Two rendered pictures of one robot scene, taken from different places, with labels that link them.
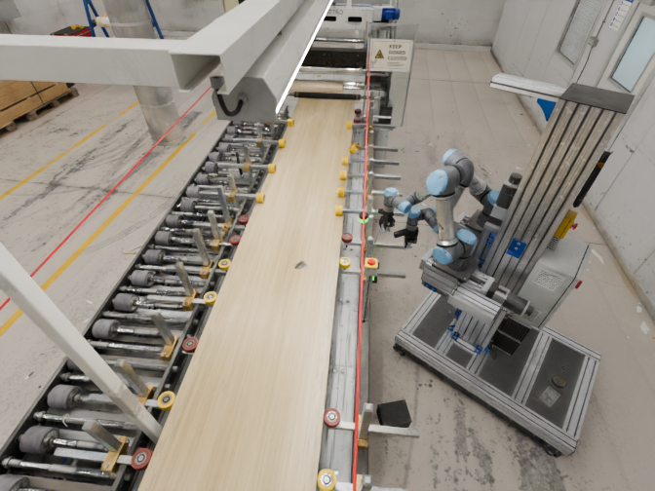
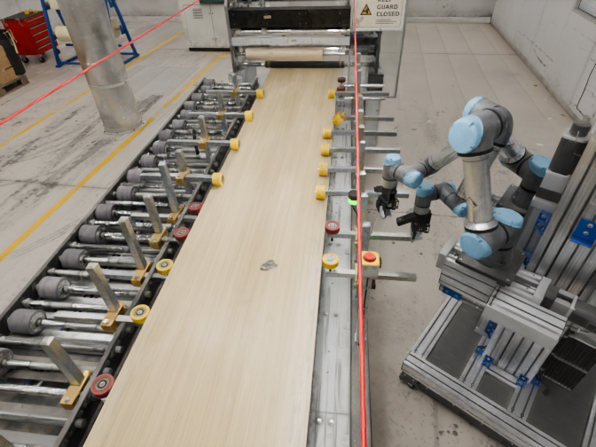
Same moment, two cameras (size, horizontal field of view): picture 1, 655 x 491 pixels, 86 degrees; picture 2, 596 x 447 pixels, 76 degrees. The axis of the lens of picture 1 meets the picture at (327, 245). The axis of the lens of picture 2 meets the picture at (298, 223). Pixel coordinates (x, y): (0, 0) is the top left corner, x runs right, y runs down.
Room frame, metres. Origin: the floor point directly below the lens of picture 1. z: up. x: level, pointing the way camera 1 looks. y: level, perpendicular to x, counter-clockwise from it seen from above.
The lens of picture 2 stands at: (0.32, -0.03, 2.21)
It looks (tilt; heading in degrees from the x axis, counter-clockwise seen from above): 40 degrees down; 3
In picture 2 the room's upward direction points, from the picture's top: 3 degrees counter-clockwise
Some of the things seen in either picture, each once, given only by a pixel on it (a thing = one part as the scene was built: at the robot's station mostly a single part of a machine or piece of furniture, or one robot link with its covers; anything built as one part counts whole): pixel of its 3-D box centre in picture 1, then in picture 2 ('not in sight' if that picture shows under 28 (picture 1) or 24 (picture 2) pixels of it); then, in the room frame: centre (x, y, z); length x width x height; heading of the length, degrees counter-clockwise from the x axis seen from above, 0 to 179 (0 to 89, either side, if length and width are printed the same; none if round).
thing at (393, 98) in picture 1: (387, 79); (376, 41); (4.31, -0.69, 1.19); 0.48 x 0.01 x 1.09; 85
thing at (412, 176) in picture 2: (404, 204); (411, 175); (1.75, -0.47, 1.29); 0.11 x 0.11 x 0.08; 35
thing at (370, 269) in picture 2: (370, 267); (368, 264); (1.31, -0.24, 1.18); 0.07 x 0.07 x 0.08; 85
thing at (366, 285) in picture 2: (366, 296); (363, 309); (1.31, -0.24, 0.93); 0.05 x 0.05 x 0.45; 85
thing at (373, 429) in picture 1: (372, 429); not in sight; (0.61, -0.22, 0.80); 0.44 x 0.03 x 0.04; 85
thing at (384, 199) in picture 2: (387, 217); (388, 196); (1.81, -0.40, 1.13); 0.09 x 0.08 x 0.12; 15
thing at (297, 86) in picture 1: (327, 87); (303, 53); (4.46, 0.02, 1.05); 1.43 x 0.12 x 0.12; 85
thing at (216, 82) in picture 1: (230, 93); not in sight; (0.59, 0.16, 2.37); 0.11 x 0.02 x 0.08; 173
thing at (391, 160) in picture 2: (390, 197); (392, 167); (1.82, -0.40, 1.29); 0.09 x 0.08 x 0.11; 35
